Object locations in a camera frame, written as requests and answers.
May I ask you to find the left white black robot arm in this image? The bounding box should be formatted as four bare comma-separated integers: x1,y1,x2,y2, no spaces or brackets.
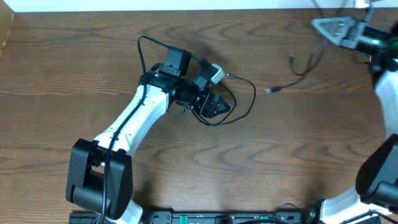
65,47,230,223

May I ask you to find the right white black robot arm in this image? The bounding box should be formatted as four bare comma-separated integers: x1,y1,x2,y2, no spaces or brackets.
308,16,397,223

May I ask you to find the cardboard box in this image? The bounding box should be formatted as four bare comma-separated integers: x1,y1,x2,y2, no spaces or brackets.
0,0,15,57

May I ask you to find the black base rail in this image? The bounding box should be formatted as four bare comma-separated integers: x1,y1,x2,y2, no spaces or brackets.
68,201,319,224

